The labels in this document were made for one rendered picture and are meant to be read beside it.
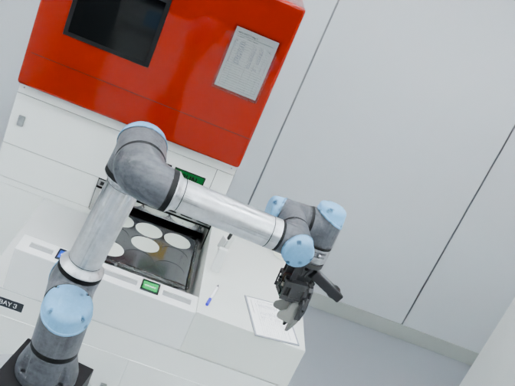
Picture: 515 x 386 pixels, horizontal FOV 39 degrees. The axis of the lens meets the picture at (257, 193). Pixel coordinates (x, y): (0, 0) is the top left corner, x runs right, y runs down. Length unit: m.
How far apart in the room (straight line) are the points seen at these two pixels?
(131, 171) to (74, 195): 1.22
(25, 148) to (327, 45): 1.90
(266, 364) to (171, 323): 0.32
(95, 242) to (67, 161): 0.98
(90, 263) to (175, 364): 0.59
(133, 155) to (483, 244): 3.28
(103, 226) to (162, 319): 0.53
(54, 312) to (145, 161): 0.42
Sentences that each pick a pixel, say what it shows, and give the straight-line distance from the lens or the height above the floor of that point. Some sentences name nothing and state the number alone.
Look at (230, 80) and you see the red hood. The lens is 2.49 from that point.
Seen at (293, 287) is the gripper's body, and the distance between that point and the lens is 1.85.
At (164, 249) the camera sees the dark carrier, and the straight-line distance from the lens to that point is 2.57.
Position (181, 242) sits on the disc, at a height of 0.90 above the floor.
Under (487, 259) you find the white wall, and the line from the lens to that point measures 4.64.
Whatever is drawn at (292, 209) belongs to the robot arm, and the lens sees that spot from 1.74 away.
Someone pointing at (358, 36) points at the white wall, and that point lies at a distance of 4.05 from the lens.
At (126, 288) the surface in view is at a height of 0.96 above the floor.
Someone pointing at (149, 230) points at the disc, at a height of 0.90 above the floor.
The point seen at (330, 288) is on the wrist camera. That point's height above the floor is 1.29.
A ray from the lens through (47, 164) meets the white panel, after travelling 2.75.
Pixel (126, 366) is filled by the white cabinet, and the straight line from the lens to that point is 2.31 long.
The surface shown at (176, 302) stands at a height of 0.96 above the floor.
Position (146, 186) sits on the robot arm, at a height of 1.47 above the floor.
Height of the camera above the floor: 2.09
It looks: 21 degrees down
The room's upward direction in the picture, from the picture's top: 24 degrees clockwise
